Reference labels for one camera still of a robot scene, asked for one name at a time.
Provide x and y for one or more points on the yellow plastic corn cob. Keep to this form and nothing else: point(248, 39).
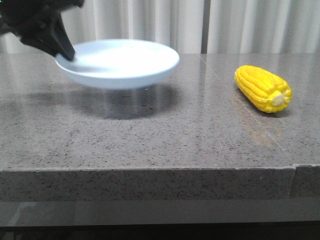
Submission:
point(267, 91)

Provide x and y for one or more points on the light blue round plate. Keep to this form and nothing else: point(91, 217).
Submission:
point(119, 64)

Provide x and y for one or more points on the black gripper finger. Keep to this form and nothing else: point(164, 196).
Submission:
point(59, 39)
point(43, 41)

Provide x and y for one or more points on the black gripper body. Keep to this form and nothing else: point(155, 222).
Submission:
point(22, 17)

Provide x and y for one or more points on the white pleated curtain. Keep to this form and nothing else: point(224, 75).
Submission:
point(202, 26)

